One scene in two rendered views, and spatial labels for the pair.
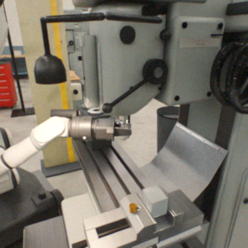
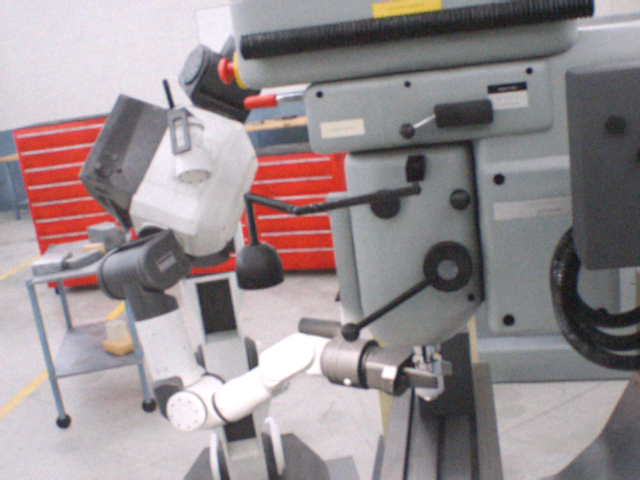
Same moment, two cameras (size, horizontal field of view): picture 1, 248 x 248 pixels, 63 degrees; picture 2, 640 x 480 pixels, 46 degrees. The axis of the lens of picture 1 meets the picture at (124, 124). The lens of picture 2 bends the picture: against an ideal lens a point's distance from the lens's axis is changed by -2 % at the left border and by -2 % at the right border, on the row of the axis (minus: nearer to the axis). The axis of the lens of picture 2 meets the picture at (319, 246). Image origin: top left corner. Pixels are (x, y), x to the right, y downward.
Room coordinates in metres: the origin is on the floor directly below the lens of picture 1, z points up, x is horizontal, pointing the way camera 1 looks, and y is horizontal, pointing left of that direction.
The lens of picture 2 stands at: (-0.36, -0.53, 1.78)
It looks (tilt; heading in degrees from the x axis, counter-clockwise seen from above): 15 degrees down; 34
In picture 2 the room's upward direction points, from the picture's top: 8 degrees counter-clockwise
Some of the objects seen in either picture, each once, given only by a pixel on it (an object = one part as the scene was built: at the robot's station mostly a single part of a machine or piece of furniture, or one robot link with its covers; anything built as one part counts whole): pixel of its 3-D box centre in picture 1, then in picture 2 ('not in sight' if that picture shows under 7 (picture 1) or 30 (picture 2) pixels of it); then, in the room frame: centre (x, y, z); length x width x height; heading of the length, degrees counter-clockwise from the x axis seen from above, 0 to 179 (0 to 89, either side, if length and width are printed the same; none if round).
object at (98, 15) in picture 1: (75, 18); (273, 203); (0.45, 0.09, 1.58); 0.17 x 0.01 x 0.01; 60
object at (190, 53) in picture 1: (174, 59); (541, 227); (0.75, -0.18, 1.47); 0.24 x 0.19 x 0.26; 23
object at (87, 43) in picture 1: (89, 72); (347, 258); (0.63, 0.10, 1.45); 0.04 x 0.04 x 0.21; 23
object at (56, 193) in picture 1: (58, 203); not in sight; (1.06, 0.45, 0.50); 0.20 x 0.05 x 0.20; 40
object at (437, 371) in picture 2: (123, 130); (428, 376); (0.67, 0.00, 1.23); 0.05 x 0.05 x 0.05
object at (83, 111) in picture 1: (93, 124); (438, 352); (1.07, 0.17, 1.09); 0.22 x 0.12 x 0.20; 30
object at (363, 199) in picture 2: (137, 18); (358, 200); (0.47, -0.03, 1.58); 0.17 x 0.01 x 0.01; 137
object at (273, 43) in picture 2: not in sight; (411, 25); (0.55, -0.09, 1.79); 0.45 x 0.04 x 0.04; 113
